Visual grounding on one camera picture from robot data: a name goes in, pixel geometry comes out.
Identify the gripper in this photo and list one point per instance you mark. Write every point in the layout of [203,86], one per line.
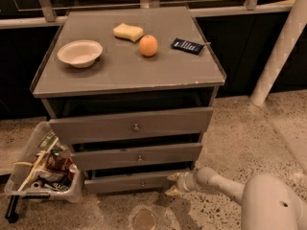
[182,181]

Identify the grey bottom drawer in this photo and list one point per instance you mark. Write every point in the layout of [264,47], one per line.
[111,181]

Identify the grey drawer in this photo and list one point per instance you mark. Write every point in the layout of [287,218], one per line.
[121,158]
[111,181]
[114,127]

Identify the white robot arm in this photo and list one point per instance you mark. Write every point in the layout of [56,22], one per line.
[267,203]

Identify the grey middle drawer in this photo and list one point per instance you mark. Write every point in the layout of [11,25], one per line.
[121,158]

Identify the grey top drawer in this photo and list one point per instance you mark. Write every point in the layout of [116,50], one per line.
[114,127]

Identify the grey drawer cabinet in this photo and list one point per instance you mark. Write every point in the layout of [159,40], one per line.
[121,80]

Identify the brown snack bag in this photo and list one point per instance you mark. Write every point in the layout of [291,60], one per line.
[58,164]

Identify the clear plastic storage bin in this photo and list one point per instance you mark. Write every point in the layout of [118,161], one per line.
[31,180]

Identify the orange fruit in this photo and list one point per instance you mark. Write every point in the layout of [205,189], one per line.
[148,46]

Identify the white paper bowl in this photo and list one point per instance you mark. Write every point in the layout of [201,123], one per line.
[80,53]

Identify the yellow sponge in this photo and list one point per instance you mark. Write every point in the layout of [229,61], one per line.
[129,32]

